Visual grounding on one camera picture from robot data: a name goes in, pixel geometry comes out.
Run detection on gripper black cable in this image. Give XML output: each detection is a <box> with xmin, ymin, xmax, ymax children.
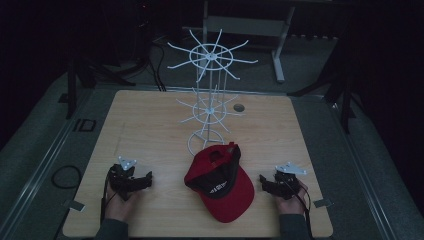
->
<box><xmin>289</xmin><ymin>176</ymin><xmax>315</xmax><ymax>239</ymax></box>
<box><xmin>99</xmin><ymin>176</ymin><xmax>112</xmax><ymax>225</ymax></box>

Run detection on red and black baseball cap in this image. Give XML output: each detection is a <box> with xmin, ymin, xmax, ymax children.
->
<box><xmin>183</xmin><ymin>141</ymin><xmax>256</xmax><ymax>224</ymax></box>

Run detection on grey tape strip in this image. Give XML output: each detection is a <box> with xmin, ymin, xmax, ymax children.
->
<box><xmin>313</xmin><ymin>198</ymin><xmax>334</xmax><ymax>209</ymax></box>
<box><xmin>63</xmin><ymin>199</ymin><xmax>86</xmax><ymax>213</ymax></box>

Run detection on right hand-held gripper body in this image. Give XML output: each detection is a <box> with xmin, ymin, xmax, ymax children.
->
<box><xmin>266</xmin><ymin>161</ymin><xmax>308</xmax><ymax>201</ymax></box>

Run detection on black rectangular floor bracket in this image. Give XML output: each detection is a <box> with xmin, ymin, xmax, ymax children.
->
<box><xmin>73</xmin><ymin>118</ymin><xmax>98</xmax><ymax>133</ymax></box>

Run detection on black floor cables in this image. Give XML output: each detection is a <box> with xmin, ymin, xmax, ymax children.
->
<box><xmin>126</xmin><ymin>34</ymin><xmax>168</xmax><ymax>93</ymax></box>

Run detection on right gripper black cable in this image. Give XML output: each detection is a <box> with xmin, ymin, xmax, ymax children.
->
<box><xmin>289</xmin><ymin>176</ymin><xmax>315</xmax><ymax>239</ymax></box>

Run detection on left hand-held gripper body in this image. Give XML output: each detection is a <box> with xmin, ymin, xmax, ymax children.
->
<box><xmin>107</xmin><ymin>155</ymin><xmax>145</xmax><ymax>202</ymax></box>

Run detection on person's left hand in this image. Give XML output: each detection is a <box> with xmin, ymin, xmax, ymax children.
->
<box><xmin>104</xmin><ymin>191</ymin><xmax>141</xmax><ymax>222</ymax></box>

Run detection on person's right hand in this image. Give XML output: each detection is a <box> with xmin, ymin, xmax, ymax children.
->
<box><xmin>274</xmin><ymin>179</ymin><xmax>309</xmax><ymax>216</ymax></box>

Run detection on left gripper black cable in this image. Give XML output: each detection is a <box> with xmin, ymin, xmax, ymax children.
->
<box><xmin>99</xmin><ymin>176</ymin><xmax>112</xmax><ymax>225</ymax></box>

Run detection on white wire hat rack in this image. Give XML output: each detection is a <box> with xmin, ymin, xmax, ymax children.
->
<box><xmin>166</xmin><ymin>28</ymin><xmax>259</xmax><ymax>157</ymax></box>

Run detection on black tripod stand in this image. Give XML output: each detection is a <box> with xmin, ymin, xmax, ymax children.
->
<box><xmin>287</xmin><ymin>39</ymin><xmax>368</xmax><ymax>135</ymax></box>
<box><xmin>64</xmin><ymin>56</ymin><xmax>138</xmax><ymax>120</ymax></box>

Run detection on black cable loop on floor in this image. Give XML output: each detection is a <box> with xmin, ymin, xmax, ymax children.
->
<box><xmin>51</xmin><ymin>164</ymin><xmax>83</xmax><ymax>190</ymax></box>

